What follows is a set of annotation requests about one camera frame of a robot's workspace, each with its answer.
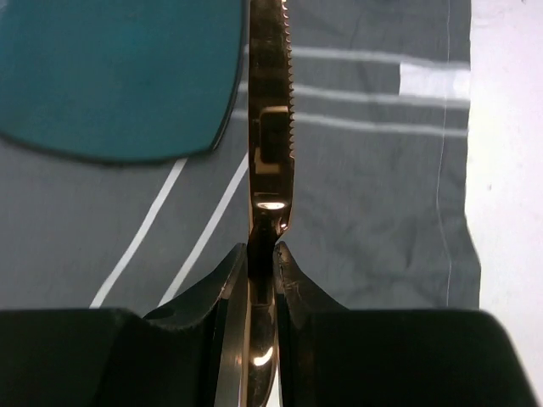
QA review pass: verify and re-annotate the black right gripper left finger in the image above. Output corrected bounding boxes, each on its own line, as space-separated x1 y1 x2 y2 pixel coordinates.
1 244 248 406

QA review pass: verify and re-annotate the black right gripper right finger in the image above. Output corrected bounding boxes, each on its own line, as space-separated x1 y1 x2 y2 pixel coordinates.
273 243 537 406

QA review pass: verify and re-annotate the grey striped placemat cloth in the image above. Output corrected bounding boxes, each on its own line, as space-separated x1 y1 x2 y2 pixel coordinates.
1 1 481 314

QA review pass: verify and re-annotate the copper knife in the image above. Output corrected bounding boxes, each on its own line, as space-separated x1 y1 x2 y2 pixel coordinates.
220 0 297 407

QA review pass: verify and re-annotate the teal square plate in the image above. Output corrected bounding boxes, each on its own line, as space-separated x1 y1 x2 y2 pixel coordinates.
1 1 248 164

